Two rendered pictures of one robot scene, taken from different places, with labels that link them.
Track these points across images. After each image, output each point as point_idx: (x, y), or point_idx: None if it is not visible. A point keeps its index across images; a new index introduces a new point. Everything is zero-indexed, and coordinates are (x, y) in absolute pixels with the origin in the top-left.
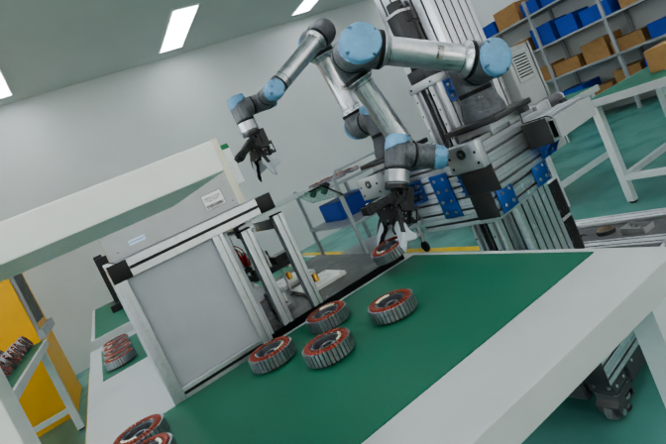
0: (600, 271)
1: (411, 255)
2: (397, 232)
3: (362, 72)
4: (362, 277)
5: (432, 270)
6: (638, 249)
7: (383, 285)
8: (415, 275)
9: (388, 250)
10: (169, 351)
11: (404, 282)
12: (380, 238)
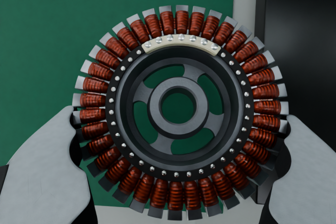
0: None
1: (236, 217)
2: (50, 164)
3: None
4: (267, 3)
5: (8, 100)
6: None
7: (132, 1)
8: (52, 71)
9: (97, 52)
10: None
11: (49, 23)
12: (293, 151)
